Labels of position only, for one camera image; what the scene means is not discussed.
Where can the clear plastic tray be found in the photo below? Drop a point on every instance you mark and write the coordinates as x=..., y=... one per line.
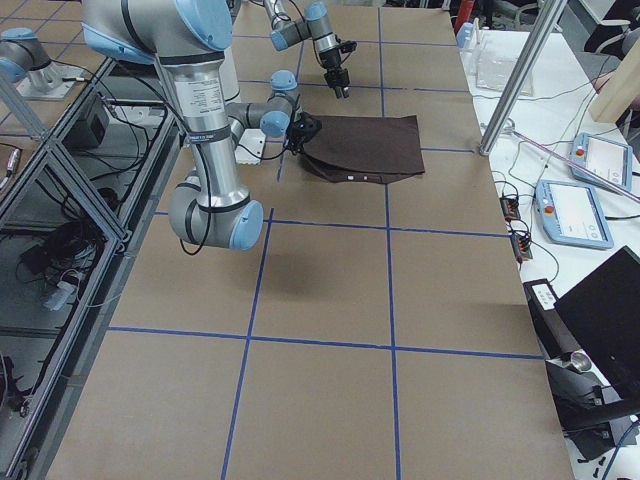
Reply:
x=493, y=69

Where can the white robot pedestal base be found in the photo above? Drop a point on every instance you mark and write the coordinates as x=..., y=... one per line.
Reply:
x=252, y=142

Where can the near blue teach pendant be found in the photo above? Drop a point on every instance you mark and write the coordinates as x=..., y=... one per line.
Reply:
x=571, y=215

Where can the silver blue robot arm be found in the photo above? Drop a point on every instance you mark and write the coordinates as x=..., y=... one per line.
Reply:
x=186, y=41
x=313, y=24

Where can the near black usb hub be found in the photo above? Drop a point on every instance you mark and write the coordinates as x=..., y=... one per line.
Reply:
x=521, y=245

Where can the far blue teach pendant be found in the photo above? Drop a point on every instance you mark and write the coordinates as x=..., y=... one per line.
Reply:
x=607, y=158

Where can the red cylinder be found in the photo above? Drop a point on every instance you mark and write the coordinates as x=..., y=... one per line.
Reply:
x=464, y=13

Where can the long reacher grabber stick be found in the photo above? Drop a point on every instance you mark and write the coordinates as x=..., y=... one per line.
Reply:
x=509, y=129

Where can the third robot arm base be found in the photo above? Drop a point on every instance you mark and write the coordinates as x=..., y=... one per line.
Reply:
x=26, y=64

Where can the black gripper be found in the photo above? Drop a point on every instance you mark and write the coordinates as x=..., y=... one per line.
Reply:
x=305, y=129
x=331, y=65

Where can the brown t-shirt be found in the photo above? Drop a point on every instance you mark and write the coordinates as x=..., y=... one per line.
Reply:
x=365, y=149

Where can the aluminium frame post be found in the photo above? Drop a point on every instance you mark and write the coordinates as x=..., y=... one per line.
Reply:
x=548, y=16

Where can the black usb hub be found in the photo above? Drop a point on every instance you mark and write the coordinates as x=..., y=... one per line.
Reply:
x=510, y=208
x=521, y=245

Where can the far black usb hub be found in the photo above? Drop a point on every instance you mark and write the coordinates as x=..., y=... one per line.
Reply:
x=510, y=208

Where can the black laptop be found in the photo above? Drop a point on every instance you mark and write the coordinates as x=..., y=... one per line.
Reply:
x=602, y=313

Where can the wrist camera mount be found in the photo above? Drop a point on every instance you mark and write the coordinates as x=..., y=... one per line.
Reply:
x=347, y=46

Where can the blue teach pendant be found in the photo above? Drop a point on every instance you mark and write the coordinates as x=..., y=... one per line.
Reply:
x=607, y=158
x=571, y=215

